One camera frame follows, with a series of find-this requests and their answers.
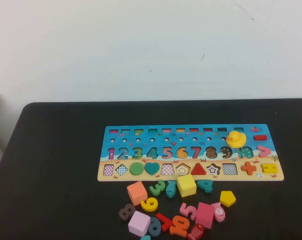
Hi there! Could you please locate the yellow pentagon piece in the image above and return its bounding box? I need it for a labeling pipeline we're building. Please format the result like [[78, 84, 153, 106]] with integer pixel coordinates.
[[219, 190, 237, 208]]

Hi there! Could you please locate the colourful wooden number puzzle board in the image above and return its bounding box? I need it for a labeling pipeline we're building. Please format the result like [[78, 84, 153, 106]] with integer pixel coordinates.
[[96, 123, 285, 182]]

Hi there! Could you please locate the teal heart piece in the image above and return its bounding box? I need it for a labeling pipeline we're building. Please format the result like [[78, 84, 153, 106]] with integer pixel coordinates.
[[144, 162, 161, 176]]

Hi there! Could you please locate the green circle piece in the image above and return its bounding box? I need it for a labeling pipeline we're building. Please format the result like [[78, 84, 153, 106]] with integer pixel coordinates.
[[129, 161, 145, 177]]

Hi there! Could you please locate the green number three piece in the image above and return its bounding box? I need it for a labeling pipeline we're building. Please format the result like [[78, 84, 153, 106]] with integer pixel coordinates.
[[149, 179, 166, 197]]

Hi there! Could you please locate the red triangle piece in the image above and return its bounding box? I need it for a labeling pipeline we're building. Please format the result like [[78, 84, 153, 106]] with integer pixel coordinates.
[[190, 162, 207, 176]]

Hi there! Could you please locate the teal number four piece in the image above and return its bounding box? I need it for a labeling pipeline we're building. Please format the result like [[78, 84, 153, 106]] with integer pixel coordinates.
[[196, 179, 214, 195]]

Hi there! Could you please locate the yellow number six piece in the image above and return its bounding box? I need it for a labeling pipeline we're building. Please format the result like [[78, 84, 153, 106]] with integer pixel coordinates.
[[140, 197, 159, 212]]

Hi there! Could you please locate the pink number five piece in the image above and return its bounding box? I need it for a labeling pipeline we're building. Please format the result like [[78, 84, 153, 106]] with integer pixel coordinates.
[[179, 202, 198, 221]]

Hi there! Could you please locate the brown number eight piece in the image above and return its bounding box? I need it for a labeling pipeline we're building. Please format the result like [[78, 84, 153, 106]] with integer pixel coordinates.
[[118, 203, 136, 222]]

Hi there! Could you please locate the red number seven piece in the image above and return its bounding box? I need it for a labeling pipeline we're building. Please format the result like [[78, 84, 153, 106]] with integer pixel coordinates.
[[154, 212, 174, 232]]

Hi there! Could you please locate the grey-blue number nine piece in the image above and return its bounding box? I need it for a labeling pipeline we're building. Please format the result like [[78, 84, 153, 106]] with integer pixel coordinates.
[[147, 216, 164, 237]]

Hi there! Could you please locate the orange plus sign piece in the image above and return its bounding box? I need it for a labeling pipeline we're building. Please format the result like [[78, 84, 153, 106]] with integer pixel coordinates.
[[240, 161, 257, 176]]

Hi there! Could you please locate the orange number ten piece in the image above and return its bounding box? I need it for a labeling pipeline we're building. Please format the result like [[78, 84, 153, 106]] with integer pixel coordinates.
[[169, 214, 191, 238]]

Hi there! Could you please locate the pink greater-than sign piece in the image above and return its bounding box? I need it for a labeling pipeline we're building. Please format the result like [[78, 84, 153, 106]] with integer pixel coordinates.
[[257, 145, 272, 158]]

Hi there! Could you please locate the yellow equals sign piece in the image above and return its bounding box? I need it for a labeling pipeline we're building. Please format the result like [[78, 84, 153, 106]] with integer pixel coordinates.
[[261, 163, 277, 175]]

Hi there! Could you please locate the teal wooden fish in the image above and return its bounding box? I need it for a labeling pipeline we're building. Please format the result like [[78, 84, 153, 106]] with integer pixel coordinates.
[[165, 179, 178, 199]]

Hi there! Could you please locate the orange wooden cube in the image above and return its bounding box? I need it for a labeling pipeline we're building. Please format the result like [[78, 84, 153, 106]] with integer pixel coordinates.
[[126, 180, 149, 207]]

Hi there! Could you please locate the yellow wooden cube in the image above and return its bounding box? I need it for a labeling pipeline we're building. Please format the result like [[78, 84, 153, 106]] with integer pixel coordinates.
[[176, 174, 198, 198]]

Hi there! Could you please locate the yellow rubber duck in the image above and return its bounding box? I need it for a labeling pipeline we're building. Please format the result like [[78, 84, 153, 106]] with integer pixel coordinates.
[[226, 130, 247, 149]]

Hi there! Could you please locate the lilac wooden cube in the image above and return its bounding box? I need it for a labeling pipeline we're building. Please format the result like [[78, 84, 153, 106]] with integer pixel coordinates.
[[127, 210, 151, 237]]

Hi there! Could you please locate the magenta wooden block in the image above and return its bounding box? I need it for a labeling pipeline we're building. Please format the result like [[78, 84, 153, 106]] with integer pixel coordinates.
[[195, 201, 216, 230]]

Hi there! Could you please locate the pink wooden fish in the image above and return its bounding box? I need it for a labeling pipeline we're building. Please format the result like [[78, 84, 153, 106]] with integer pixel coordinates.
[[210, 201, 227, 223]]

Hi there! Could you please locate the red wooden fish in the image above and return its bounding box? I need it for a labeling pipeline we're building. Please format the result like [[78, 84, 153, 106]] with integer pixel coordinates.
[[186, 223, 206, 240]]

